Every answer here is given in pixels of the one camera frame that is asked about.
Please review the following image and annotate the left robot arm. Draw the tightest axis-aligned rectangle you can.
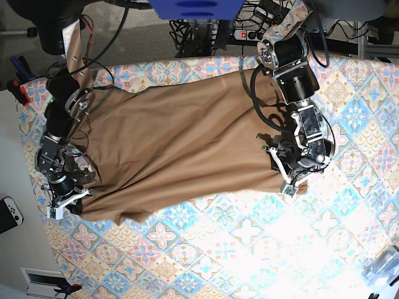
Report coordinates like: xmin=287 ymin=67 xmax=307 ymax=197
xmin=250 ymin=1 xmax=336 ymax=197

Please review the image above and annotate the clear plastic box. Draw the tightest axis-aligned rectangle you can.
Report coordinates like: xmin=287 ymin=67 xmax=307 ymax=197
xmin=362 ymin=245 xmax=398 ymax=293

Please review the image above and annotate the black orange clamp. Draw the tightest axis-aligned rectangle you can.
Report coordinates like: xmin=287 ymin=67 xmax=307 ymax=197
xmin=54 ymin=283 xmax=82 ymax=296

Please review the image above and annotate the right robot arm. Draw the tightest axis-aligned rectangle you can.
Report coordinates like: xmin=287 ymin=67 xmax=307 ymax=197
xmin=35 ymin=1 xmax=97 ymax=220

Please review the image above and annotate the white floor vent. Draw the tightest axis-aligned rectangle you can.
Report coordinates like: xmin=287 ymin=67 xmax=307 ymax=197
xmin=20 ymin=267 xmax=67 ymax=298

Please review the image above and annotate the blue mount plate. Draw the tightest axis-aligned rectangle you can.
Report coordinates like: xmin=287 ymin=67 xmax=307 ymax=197
xmin=149 ymin=0 xmax=244 ymax=20

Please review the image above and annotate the white power strip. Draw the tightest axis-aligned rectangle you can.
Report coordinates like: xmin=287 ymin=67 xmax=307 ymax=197
xmin=233 ymin=29 xmax=265 ymax=42

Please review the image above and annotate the red black clamp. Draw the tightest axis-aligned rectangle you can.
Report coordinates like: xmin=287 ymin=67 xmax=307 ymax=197
xmin=6 ymin=80 xmax=31 ymax=107

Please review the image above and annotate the game console with controller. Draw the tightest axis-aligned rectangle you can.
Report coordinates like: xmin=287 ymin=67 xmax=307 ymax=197
xmin=0 ymin=196 xmax=24 ymax=234

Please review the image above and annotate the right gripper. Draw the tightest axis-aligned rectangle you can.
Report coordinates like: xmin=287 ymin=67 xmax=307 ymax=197
xmin=44 ymin=168 xmax=95 ymax=220

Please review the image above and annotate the patterned tablecloth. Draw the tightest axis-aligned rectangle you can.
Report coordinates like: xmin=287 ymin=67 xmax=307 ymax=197
xmin=17 ymin=56 xmax=398 ymax=298

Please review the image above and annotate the brown t-shirt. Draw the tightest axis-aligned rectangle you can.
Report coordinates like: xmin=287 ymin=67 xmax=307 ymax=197
xmin=67 ymin=69 xmax=309 ymax=225

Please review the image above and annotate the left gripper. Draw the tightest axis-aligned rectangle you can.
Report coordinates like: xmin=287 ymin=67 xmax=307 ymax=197
xmin=257 ymin=133 xmax=330 ymax=197

